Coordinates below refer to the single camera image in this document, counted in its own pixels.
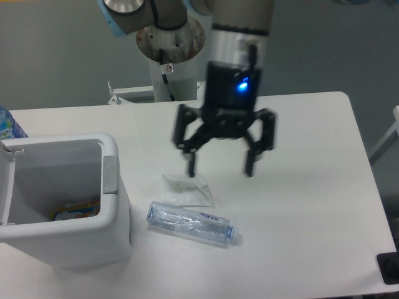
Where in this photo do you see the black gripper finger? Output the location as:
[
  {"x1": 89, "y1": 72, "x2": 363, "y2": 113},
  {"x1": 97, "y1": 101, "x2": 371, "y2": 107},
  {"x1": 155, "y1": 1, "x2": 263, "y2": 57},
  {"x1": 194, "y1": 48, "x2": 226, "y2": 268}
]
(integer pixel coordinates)
[
  {"x1": 171, "y1": 104, "x2": 216, "y2": 178},
  {"x1": 243, "y1": 108, "x2": 277, "y2": 177}
]

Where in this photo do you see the black cable on pedestal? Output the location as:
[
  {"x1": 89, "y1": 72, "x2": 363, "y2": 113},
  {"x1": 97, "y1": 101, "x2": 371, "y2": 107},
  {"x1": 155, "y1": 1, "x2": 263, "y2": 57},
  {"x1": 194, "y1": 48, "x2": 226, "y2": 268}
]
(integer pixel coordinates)
[{"x1": 158, "y1": 48, "x2": 176, "y2": 102}]

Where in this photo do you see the clear empty plastic bottle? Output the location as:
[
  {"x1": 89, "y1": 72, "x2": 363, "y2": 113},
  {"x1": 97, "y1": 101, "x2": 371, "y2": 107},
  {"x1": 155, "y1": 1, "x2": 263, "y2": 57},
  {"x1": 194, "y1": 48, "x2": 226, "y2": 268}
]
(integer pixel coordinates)
[{"x1": 146, "y1": 201, "x2": 242, "y2": 248}]

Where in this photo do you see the black table clamp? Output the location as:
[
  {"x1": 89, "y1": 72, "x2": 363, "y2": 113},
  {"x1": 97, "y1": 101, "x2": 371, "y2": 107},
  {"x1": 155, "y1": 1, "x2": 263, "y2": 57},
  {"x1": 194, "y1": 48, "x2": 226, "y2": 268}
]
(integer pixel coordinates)
[{"x1": 377, "y1": 252, "x2": 398, "y2": 285}]

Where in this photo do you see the white metal base frame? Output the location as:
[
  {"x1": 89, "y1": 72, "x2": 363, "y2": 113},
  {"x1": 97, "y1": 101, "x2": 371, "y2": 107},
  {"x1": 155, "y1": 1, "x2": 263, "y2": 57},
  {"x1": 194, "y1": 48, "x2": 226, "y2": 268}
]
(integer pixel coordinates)
[{"x1": 107, "y1": 80, "x2": 205, "y2": 105}]

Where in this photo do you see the blue labelled bottle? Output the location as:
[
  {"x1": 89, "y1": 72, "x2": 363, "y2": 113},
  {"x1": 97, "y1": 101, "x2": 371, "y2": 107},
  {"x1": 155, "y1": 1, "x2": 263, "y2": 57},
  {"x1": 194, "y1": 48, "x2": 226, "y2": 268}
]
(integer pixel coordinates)
[{"x1": 1, "y1": 107, "x2": 28, "y2": 140}]

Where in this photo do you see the crumpled clear plastic wrapper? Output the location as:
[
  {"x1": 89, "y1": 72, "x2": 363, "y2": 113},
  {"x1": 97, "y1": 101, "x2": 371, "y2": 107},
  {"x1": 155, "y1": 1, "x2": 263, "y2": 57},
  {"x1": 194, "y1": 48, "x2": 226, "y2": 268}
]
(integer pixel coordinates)
[{"x1": 160, "y1": 174, "x2": 214, "y2": 208}]

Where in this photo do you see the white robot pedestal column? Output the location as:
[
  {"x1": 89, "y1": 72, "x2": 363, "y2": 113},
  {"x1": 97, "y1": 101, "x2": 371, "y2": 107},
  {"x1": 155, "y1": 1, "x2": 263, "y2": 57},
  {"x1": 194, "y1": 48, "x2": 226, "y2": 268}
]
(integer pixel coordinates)
[{"x1": 136, "y1": 16, "x2": 206, "y2": 88}]

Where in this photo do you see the colourful snack packet in bin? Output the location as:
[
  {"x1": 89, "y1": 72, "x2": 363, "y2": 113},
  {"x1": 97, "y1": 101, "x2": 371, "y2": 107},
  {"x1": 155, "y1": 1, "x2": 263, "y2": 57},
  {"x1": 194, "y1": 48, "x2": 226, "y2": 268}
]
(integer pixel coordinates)
[{"x1": 51, "y1": 197, "x2": 101, "y2": 221}]

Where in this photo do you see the white frame at right edge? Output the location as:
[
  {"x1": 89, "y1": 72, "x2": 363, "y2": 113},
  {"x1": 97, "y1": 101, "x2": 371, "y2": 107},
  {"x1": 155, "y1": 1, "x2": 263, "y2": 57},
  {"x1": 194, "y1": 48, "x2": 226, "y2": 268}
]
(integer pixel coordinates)
[{"x1": 368, "y1": 105, "x2": 398, "y2": 165}]

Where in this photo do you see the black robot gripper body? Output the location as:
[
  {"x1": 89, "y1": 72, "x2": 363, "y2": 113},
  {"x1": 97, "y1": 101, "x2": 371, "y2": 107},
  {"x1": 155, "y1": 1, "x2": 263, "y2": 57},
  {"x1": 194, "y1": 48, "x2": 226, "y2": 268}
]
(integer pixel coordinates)
[{"x1": 190, "y1": 61, "x2": 262, "y2": 141}]

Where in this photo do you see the white trash can lid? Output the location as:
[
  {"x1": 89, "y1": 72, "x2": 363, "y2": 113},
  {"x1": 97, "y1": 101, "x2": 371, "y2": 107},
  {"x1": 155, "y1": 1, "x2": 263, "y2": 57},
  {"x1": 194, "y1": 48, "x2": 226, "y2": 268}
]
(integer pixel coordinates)
[{"x1": 1, "y1": 139, "x2": 24, "y2": 225}]

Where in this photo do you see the white plastic trash can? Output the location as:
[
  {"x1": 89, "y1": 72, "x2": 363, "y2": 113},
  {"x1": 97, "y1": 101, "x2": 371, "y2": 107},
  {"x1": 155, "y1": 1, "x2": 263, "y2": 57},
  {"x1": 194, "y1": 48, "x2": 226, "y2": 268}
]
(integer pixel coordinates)
[{"x1": 1, "y1": 133, "x2": 132, "y2": 267}]

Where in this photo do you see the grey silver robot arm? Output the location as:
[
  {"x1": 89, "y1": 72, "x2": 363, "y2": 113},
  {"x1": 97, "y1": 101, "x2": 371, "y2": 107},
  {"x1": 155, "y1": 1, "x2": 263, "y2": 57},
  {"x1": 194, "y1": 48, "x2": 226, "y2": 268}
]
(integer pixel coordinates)
[{"x1": 98, "y1": 1, "x2": 276, "y2": 177}]

